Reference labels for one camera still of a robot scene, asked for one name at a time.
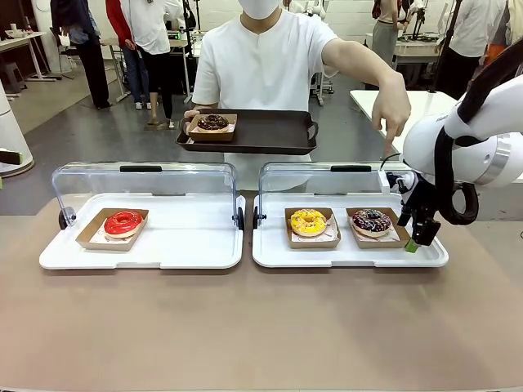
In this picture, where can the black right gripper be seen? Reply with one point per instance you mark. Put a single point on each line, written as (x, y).
(418, 200)

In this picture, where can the dark brown serving tray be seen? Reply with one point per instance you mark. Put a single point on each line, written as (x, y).
(269, 132)

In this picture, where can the cardboard box of chocolate donut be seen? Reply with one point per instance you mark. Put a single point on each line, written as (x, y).
(212, 136)

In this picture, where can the chocolate glazed donut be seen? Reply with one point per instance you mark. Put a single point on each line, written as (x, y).
(213, 122)

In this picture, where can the person left forearm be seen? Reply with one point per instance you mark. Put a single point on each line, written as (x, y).
(359, 59)

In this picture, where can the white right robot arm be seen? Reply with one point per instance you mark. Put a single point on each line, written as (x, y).
(470, 147)

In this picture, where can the cardboard box of purple donut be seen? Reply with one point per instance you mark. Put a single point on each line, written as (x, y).
(382, 243)

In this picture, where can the chocolate sprinkled donut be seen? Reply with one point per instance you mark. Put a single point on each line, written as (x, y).
(372, 222)

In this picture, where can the cardboard box of yellow donut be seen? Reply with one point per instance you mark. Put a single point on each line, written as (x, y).
(312, 243)

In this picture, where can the yellow glazed sprinkle donut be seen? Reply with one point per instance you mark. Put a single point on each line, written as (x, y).
(308, 224)

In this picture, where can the cardboard box of red donut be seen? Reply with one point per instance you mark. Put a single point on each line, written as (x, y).
(88, 239)

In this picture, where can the red glazed donut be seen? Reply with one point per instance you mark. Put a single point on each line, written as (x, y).
(123, 224)

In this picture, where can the person torso white shirt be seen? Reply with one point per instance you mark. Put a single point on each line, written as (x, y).
(261, 69)

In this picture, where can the person left hand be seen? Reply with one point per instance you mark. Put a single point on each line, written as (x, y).
(392, 106)

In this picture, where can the person right hand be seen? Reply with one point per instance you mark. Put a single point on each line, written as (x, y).
(191, 118)

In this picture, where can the white display tray base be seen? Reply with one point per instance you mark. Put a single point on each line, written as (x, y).
(184, 245)
(347, 259)

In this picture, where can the clear plastic display lid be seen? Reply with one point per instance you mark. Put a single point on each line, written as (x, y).
(327, 179)
(184, 179)

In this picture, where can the white side table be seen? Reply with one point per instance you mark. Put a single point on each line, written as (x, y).
(425, 102)

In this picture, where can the bystander in dark clothes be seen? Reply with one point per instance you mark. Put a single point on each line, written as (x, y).
(88, 49)

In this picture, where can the bystander in red top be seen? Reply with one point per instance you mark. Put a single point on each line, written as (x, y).
(122, 24)

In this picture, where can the white background work table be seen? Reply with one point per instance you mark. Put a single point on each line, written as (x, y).
(417, 51)

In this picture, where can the bystander in grey trousers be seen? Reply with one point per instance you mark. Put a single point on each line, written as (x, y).
(384, 38)

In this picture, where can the bystander white shirt black leggings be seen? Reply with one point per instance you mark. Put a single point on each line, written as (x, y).
(157, 36)

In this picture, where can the bystander white shirt black trousers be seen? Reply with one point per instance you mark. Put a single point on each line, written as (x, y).
(470, 36)

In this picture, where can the bystander in orange top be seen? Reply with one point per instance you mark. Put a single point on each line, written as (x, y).
(504, 36)

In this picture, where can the white face mask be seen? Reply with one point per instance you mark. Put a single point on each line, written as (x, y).
(259, 8)

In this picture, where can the white round pedestal stand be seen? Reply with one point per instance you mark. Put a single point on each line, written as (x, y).
(12, 134)

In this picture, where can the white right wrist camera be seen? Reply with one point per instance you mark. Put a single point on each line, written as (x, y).
(384, 181)

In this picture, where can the black camera stand pole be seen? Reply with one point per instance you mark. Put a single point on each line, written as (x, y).
(447, 45)

